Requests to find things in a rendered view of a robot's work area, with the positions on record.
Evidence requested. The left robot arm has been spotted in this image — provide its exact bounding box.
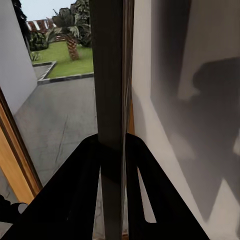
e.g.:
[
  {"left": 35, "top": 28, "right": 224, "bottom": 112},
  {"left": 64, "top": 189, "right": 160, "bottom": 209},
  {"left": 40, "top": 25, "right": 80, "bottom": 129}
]
[{"left": 0, "top": 195, "right": 29, "bottom": 231}]

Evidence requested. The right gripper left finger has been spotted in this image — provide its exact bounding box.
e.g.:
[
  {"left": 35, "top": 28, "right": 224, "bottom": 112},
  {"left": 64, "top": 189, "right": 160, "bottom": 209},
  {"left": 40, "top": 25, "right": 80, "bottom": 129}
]
[{"left": 0, "top": 133, "right": 101, "bottom": 240}]

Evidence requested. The poster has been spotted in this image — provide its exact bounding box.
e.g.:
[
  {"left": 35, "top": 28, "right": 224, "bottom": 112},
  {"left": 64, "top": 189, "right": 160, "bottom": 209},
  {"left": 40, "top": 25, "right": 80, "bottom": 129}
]
[{"left": 89, "top": 0, "right": 135, "bottom": 240}]

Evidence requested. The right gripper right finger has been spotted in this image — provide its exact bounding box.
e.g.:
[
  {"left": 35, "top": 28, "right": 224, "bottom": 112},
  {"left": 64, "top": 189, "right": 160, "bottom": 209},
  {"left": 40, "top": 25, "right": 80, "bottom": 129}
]
[{"left": 125, "top": 133, "right": 210, "bottom": 240}]

